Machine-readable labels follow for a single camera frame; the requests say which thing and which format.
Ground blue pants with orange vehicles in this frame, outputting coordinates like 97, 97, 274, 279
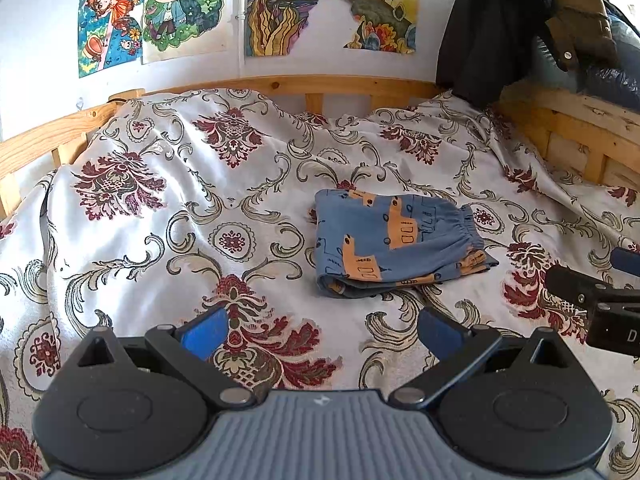
314, 190, 498, 299

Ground floral white bedspread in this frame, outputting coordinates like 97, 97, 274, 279
1, 90, 639, 479

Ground dark blue plastic bag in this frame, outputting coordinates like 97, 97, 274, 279
529, 0, 639, 112

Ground olive brown garment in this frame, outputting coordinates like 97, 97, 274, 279
546, 0, 620, 72

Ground black jacket on bedpost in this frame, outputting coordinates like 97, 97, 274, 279
436, 0, 553, 110

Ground blonde anime child drawing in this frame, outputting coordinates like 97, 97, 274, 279
142, 0, 232, 64

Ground landscape fields painting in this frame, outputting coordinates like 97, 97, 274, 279
345, 0, 419, 54

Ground wooden bed frame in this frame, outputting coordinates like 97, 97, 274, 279
1, 75, 639, 218

